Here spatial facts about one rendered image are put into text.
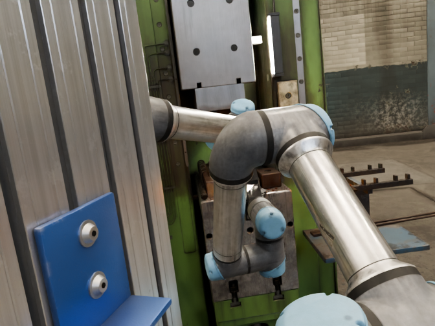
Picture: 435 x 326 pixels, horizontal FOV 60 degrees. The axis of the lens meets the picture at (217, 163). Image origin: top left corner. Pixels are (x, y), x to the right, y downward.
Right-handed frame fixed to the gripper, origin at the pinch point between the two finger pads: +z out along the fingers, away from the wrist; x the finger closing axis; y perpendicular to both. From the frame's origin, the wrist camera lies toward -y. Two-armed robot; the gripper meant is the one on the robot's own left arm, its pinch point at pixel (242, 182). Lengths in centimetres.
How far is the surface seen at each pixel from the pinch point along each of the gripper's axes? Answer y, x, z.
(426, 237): -68, 165, 153
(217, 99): -30.8, -3.7, -18.5
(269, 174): -14.4, 14.7, 10.9
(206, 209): -4.5, -14.0, 16.2
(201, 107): -29.6, -10.5, -16.5
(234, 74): -35.2, 4.2, -26.4
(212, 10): -47, -2, -48
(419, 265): -34, 132, 134
